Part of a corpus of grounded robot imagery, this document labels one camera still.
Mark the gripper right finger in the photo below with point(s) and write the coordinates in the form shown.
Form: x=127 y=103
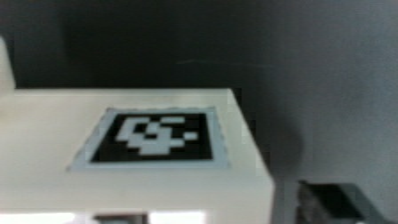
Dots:
x=335 y=204

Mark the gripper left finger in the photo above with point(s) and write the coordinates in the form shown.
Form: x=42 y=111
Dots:
x=123 y=218

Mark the white drawer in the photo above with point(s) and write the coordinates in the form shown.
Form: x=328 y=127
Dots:
x=129 y=152

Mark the white drawer cabinet box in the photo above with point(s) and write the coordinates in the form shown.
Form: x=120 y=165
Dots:
x=8 y=84

